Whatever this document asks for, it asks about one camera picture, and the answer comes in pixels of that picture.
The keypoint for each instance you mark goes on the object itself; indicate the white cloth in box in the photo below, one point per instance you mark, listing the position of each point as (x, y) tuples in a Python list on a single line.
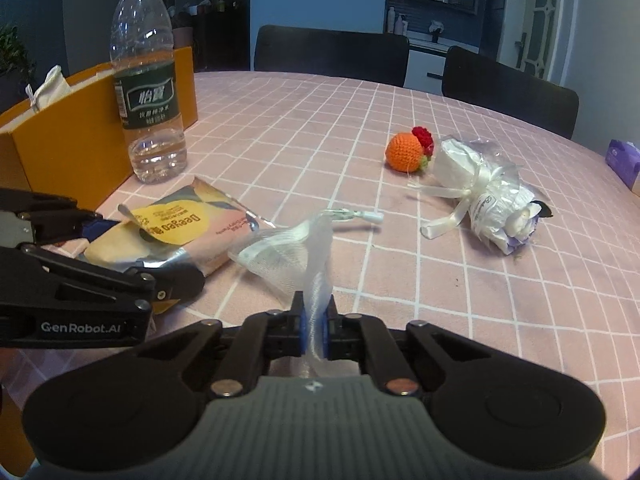
[(53, 88)]

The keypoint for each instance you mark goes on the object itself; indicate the right black chair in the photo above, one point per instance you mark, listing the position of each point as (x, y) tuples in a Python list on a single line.
[(477, 80)]

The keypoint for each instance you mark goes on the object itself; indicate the white mesh drawstring pouch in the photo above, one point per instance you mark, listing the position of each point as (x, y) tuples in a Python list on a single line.
[(298, 259)]

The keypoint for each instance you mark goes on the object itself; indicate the yellow pink snack packet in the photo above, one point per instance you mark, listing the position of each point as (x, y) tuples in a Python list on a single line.
[(197, 224)]

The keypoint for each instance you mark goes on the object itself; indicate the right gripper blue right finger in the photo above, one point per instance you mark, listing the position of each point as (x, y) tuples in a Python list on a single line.
[(378, 351)]

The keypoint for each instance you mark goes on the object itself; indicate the white ribbon-tied wrapped bundle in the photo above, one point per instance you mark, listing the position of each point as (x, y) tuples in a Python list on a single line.
[(502, 209)]

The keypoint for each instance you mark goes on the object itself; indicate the white glass-panel door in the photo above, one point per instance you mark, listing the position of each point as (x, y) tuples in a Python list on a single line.
[(544, 46)]

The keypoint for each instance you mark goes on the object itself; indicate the orange crochet ball toy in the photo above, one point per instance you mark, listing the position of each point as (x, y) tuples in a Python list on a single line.
[(410, 152)]

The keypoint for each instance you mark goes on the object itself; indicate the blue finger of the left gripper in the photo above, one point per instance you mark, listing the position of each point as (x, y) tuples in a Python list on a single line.
[(45, 219), (174, 284)]

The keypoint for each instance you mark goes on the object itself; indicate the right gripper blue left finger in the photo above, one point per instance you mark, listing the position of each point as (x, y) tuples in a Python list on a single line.
[(248, 350)]

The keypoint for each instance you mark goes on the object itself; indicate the white cabinet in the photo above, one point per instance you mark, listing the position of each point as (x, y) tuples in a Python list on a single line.
[(426, 63)]

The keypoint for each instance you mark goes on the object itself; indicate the black chair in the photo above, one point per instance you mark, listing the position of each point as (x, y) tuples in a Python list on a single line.
[(380, 58), (477, 80)]

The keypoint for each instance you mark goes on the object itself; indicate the purple tissue pack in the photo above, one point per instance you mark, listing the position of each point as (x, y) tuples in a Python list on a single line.
[(624, 159)]

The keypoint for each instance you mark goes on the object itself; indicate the left black chair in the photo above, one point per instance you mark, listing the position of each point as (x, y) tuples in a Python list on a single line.
[(380, 58)]

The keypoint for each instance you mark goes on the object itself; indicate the orange cardboard box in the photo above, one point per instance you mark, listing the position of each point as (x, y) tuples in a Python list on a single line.
[(73, 147)]

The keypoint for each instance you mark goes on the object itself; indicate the clear plastic water bottle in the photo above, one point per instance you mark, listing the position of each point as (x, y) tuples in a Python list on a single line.
[(145, 83)]

